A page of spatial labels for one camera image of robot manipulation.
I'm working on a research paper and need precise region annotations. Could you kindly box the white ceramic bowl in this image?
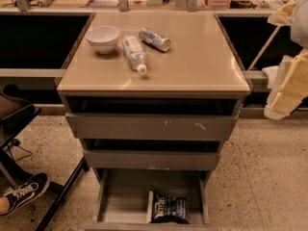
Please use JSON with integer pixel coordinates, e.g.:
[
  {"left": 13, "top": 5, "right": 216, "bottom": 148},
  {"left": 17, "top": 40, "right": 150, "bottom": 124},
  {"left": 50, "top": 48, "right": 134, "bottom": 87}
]
[{"left": 85, "top": 26, "right": 120, "bottom": 54}]

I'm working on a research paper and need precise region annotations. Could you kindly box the silver soda can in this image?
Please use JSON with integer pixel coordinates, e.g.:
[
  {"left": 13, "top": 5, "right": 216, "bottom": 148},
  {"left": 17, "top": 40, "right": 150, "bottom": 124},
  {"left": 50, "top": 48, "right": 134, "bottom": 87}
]
[{"left": 139, "top": 27, "right": 170, "bottom": 52}]

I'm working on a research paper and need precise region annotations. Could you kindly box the middle grey drawer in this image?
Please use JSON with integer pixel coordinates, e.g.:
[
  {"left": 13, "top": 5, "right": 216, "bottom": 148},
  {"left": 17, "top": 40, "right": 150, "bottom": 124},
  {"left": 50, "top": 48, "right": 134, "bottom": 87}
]
[{"left": 84, "top": 139, "right": 220, "bottom": 170}]

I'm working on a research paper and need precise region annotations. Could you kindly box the clear plastic water bottle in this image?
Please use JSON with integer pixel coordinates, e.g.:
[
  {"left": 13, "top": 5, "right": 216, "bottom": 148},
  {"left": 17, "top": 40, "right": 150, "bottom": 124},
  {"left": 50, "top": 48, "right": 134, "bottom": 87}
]
[{"left": 121, "top": 36, "right": 147, "bottom": 75}]

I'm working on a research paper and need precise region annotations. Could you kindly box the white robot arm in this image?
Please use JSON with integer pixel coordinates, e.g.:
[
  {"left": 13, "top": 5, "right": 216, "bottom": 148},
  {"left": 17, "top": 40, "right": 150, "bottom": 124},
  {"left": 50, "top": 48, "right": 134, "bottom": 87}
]
[{"left": 262, "top": 0, "right": 308, "bottom": 120}]

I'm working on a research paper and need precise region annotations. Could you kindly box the blue chip bag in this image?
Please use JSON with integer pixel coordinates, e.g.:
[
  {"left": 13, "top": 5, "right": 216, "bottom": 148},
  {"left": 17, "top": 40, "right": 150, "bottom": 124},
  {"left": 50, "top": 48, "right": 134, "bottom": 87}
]
[{"left": 147, "top": 192, "right": 190, "bottom": 224}]

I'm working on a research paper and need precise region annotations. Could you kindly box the black floor cable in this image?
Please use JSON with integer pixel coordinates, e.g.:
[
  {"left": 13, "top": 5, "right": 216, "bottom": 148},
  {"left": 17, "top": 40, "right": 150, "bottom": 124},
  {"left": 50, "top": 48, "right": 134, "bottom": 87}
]
[{"left": 4, "top": 139, "right": 33, "bottom": 163}]

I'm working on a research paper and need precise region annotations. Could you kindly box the top grey drawer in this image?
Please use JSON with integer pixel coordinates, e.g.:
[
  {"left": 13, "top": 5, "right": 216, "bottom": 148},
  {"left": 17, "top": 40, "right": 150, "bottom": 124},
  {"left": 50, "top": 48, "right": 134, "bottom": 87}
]
[{"left": 66, "top": 98, "right": 239, "bottom": 141}]

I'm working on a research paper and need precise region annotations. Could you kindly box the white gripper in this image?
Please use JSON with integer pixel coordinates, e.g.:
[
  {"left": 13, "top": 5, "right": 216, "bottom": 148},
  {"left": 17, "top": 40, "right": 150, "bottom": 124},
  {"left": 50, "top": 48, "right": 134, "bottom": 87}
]
[{"left": 262, "top": 0, "right": 308, "bottom": 120}]

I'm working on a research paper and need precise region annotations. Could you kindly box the bottom grey open drawer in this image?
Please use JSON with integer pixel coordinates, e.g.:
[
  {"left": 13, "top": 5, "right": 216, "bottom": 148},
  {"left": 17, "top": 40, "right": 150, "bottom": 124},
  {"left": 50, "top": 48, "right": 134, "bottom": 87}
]
[{"left": 83, "top": 169, "right": 216, "bottom": 231}]

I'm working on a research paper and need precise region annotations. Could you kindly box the black chair frame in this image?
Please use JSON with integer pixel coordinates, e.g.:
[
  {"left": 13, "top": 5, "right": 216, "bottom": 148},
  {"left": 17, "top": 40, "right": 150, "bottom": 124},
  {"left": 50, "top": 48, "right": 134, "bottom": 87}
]
[{"left": 0, "top": 84, "right": 90, "bottom": 231}]

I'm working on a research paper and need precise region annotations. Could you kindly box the grey drawer cabinet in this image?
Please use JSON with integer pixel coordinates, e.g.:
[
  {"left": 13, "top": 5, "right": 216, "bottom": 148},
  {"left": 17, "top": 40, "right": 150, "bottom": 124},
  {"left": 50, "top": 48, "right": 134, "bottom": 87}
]
[{"left": 56, "top": 11, "right": 252, "bottom": 231}]

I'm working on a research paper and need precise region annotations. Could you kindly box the black and white sneaker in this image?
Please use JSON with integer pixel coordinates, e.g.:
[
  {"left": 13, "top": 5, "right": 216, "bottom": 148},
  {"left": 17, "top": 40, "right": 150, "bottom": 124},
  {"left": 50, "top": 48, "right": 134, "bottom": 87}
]
[{"left": 0, "top": 172, "right": 51, "bottom": 216}]

